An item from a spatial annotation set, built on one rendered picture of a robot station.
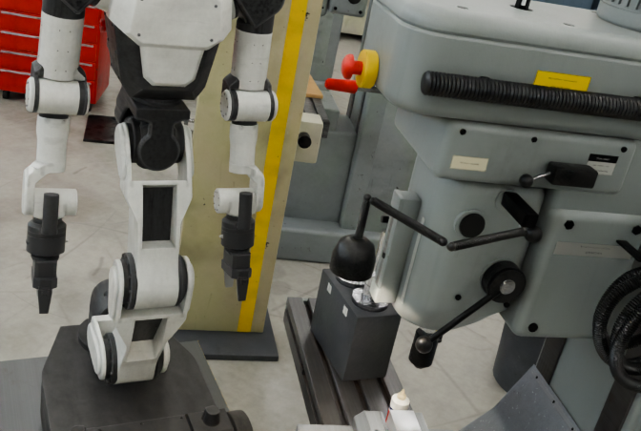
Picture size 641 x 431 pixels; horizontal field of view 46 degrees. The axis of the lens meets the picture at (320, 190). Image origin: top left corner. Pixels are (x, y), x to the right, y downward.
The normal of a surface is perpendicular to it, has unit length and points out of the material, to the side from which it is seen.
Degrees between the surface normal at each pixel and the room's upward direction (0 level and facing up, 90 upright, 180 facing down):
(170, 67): 90
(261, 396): 0
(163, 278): 66
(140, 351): 30
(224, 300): 90
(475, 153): 90
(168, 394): 0
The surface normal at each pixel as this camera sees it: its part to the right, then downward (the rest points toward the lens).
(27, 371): 0.18, -0.90
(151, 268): 0.44, 0.04
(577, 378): -0.96, -0.08
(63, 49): 0.41, 0.48
